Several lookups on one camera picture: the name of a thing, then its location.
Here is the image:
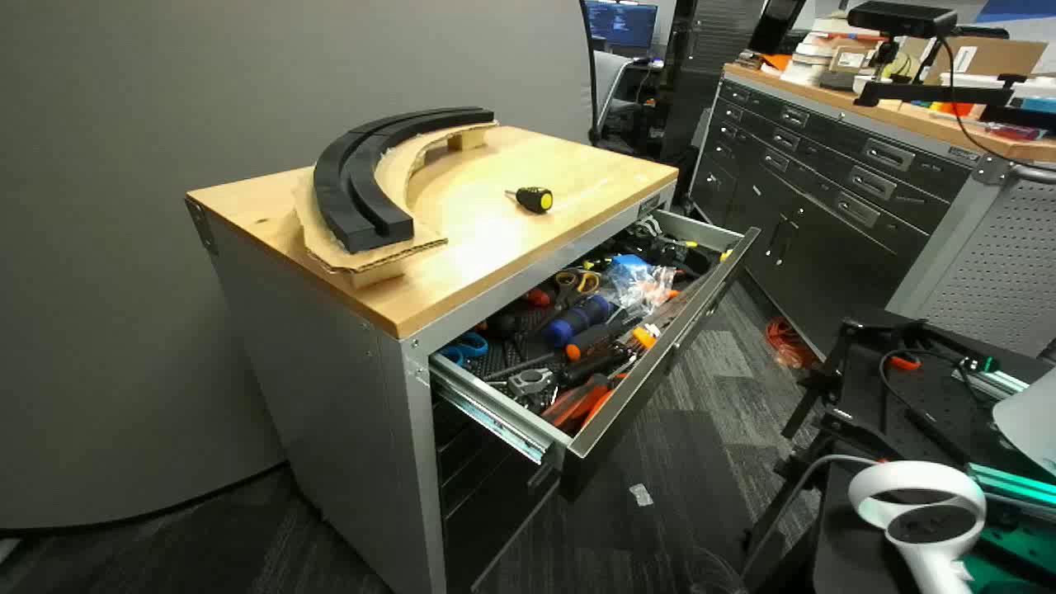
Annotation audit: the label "blue tool in plastic bag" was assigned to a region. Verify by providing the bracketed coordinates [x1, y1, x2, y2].
[605, 251, 674, 315]

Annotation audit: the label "black workbench with drawers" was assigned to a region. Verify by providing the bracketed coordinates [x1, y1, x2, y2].
[688, 59, 1056, 360]

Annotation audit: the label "black tripod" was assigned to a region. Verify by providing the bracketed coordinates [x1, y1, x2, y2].
[739, 317, 938, 564]

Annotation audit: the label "grey cabinet with wooden top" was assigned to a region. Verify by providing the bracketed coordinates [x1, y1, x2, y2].
[181, 123, 685, 594]

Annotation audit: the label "black curved foam strip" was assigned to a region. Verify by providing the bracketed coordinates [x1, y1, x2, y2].
[310, 101, 499, 256]

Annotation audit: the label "black camera on stand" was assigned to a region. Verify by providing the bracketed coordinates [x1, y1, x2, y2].
[844, 0, 1016, 113]

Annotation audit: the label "stubby black yellow screwdriver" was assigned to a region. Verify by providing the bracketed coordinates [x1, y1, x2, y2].
[506, 183, 558, 218]

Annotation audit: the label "curved wooden base board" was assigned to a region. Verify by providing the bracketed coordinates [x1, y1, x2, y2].
[292, 116, 499, 289]

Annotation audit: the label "black office chair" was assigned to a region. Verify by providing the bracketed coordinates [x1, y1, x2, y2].
[591, 45, 688, 153]

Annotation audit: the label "open grey metal tool drawer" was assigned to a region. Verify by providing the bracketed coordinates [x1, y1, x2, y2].
[426, 204, 764, 473]

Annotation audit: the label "black yellow tool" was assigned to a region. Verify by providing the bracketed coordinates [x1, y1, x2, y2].
[648, 234, 735, 278]

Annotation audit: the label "orange handled pliers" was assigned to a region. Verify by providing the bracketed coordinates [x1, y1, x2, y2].
[542, 373, 622, 437]

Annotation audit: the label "stack of books and boxes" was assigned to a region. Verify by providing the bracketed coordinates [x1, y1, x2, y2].
[788, 28, 885, 94]

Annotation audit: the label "blue handled screwdriver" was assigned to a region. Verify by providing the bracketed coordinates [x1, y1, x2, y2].
[546, 294, 622, 351]

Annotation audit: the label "grey perforated metal panel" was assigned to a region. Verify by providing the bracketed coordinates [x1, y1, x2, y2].
[885, 161, 1056, 360]

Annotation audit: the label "teal metal bars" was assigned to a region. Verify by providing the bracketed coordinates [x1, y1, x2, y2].
[954, 351, 1056, 556]

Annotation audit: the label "brown cardboard box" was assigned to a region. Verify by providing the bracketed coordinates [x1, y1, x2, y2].
[935, 35, 1049, 86]

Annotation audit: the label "white VR controller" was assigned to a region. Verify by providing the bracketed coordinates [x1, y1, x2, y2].
[844, 459, 989, 594]

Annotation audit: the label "orange tool on floor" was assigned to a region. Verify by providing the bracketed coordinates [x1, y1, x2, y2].
[764, 317, 820, 373]

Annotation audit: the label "orange handled screwdriver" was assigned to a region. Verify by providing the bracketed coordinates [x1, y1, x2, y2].
[563, 317, 665, 366]

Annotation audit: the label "blue handled pliers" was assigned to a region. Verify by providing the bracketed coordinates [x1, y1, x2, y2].
[442, 331, 492, 366]

